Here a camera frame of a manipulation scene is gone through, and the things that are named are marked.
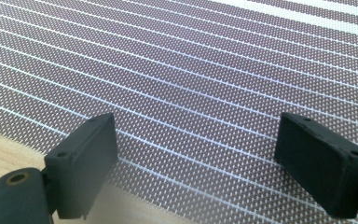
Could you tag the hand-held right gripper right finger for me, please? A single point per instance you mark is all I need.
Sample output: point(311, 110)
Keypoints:
point(323, 168)

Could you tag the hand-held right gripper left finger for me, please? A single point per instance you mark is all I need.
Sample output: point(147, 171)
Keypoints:
point(80, 161)

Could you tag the striped woven placemat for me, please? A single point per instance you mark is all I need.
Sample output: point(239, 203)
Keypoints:
point(183, 68)

